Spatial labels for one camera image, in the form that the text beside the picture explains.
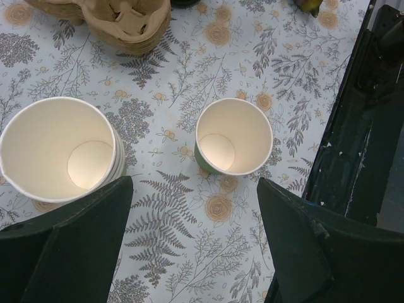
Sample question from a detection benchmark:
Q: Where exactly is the stack of black lids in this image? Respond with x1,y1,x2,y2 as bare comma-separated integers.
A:
170,0,199,8

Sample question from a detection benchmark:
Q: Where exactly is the purple toy eggplant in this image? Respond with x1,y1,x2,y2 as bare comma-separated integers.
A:
293,0,323,18

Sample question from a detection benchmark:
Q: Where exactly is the brown pulp cup carrier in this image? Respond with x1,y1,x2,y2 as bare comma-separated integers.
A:
27,0,171,56

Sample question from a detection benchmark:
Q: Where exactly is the floral patterned table mat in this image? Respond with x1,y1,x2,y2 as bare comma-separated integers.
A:
1,1,368,302

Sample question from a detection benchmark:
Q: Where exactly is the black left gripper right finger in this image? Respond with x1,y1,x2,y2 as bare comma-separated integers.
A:
257,179,403,302

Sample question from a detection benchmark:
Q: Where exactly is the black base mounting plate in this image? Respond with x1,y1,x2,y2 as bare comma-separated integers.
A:
302,1,403,225

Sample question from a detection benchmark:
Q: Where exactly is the stack of paper cups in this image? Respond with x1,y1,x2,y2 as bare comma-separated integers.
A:
1,97,126,203

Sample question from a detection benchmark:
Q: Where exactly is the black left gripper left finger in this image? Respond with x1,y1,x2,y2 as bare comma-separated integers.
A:
1,176,134,302

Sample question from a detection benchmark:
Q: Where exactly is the green paper coffee cup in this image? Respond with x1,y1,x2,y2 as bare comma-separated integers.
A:
194,98,273,176

